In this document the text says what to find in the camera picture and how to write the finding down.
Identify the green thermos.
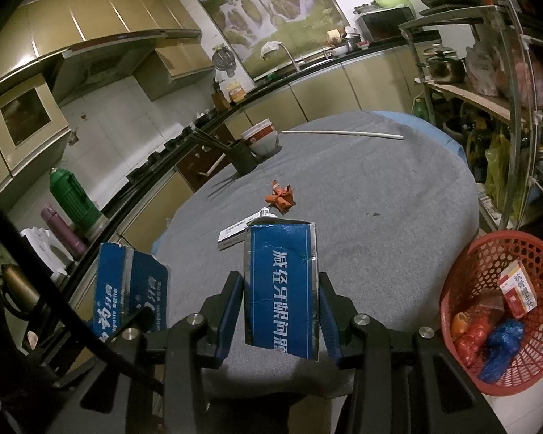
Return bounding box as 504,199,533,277
50,167,106,241

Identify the metal shelf rack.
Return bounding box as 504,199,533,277
399,0,543,230

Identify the white red bowl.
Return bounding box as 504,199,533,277
241,119,279,157

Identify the red plastic bag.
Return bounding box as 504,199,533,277
454,310,495,367

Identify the blue plastic bag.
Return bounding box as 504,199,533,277
478,319,525,384

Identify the white medicine box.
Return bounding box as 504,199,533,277
218,214,256,251

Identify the black chopstick holder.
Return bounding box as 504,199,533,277
190,129,258,176

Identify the white plastic jug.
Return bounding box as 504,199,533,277
20,226,73,284

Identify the small orange wrapper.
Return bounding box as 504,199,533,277
450,312,471,341

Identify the purple bottle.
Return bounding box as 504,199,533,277
40,203,86,260

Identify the red plastic basket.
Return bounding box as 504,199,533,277
440,230,543,397

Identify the range hood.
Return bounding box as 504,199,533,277
0,29,202,106

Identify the crumpled orange wrapper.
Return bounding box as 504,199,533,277
265,180,295,214

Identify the waterfall wall picture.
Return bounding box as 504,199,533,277
199,0,348,78

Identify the orange white cardboard box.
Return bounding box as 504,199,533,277
497,259,538,320

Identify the steel pot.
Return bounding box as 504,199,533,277
423,44,466,84

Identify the blue toothpaste box piece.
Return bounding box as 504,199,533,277
92,243,171,341

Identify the kitchen faucet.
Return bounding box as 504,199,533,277
258,40,304,74

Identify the white tissue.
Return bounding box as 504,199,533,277
255,207,275,218

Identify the long white stick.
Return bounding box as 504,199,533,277
283,129,404,141

